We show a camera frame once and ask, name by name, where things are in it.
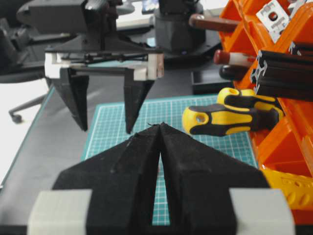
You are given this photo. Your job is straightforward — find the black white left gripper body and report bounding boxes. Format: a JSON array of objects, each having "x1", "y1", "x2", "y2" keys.
[{"x1": 44, "y1": 34, "x2": 163, "y2": 81}]

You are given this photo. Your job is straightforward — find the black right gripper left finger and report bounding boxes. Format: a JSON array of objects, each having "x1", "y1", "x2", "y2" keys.
[{"x1": 53, "y1": 126, "x2": 160, "y2": 235}]

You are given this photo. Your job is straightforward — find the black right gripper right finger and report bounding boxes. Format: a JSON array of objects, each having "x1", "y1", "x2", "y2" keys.
[{"x1": 160, "y1": 123, "x2": 269, "y2": 235}]

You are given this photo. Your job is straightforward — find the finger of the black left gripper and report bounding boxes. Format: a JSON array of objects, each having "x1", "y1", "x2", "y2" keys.
[
  {"x1": 52, "y1": 68, "x2": 89, "y2": 131},
  {"x1": 124, "y1": 70, "x2": 154, "y2": 134}
]

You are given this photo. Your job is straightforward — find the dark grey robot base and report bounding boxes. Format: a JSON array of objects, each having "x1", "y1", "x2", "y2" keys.
[{"x1": 154, "y1": 0, "x2": 222, "y2": 63}]

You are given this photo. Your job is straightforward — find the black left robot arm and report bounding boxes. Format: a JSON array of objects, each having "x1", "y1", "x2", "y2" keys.
[{"x1": 17, "y1": 0, "x2": 164, "y2": 133}]

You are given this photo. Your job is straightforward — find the green cutting mat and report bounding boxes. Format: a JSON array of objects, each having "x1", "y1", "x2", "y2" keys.
[{"x1": 82, "y1": 94, "x2": 259, "y2": 226}]

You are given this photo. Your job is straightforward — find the black office chair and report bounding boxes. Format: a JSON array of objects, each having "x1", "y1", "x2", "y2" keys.
[{"x1": 0, "y1": 18, "x2": 53, "y2": 123}]

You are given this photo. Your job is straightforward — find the large yellow black screwdriver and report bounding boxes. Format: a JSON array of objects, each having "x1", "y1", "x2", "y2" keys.
[{"x1": 182, "y1": 104, "x2": 284, "y2": 137}]

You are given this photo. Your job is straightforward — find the black shallow tray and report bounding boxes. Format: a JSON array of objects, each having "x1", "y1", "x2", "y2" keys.
[{"x1": 191, "y1": 70, "x2": 234, "y2": 94}]

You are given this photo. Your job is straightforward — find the small yellow black screwdriver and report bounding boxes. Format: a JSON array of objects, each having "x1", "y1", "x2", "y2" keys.
[{"x1": 217, "y1": 88, "x2": 281, "y2": 110}]

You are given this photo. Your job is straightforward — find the orange bin with extrusions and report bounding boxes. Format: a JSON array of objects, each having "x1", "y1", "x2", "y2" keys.
[{"x1": 220, "y1": 0, "x2": 313, "y2": 163}]

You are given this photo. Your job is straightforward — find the orange bin yellow screwdrivers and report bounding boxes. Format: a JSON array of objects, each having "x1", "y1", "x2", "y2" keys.
[{"x1": 249, "y1": 102, "x2": 313, "y2": 226}]

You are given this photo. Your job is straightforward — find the orange bin dark screwdrivers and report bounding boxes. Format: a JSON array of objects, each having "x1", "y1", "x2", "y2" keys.
[{"x1": 218, "y1": 0, "x2": 265, "y2": 89}]

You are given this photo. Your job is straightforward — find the upper aluminium extrusion profile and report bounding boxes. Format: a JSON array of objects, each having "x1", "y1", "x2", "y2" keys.
[{"x1": 254, "y1": 50, "x2": 313, "y2": 101}]

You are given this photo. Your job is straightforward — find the aluminium extrusion profile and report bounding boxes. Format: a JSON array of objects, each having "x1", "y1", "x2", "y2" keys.
[
  {"x1": 254, "y1": 50, "x2": 313, "y2": 101},
  {"x1": 289, "y1": 41, "x2": 313, "y2": 56}
]

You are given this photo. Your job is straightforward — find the grey metal corner brackets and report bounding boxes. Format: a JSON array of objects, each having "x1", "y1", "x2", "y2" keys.
[{"x1": 256, "y1": 0, "x2": 309, "y2": 43}]

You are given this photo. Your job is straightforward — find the lower aluminium extrusion profile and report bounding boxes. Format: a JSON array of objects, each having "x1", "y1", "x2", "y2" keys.
[{"x1": 289, "y1": 41, "x2": 313, "y2": 56}]

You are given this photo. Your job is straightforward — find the orange bin with brackets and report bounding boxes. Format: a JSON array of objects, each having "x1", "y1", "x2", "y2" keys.
[{"x1": 239, "y1": 0, "x2": 313, "y2": 52}]

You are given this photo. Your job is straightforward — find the brown white handle screwdriver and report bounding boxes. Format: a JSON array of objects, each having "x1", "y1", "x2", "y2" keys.
[{"x1": 213, "y1": 49, "x2": 256, "y2": 67}]

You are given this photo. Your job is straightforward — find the brown long handle screwdriver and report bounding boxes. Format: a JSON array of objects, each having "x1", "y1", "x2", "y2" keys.
[{"x1": 189, "y1": 14, "x2": 240, "y2": 32}]

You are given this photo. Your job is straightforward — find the black handle screwdriver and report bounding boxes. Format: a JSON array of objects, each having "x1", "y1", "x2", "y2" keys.
[{"x1": 219, "y1": 65, "x2": 249, "y2": 81}]

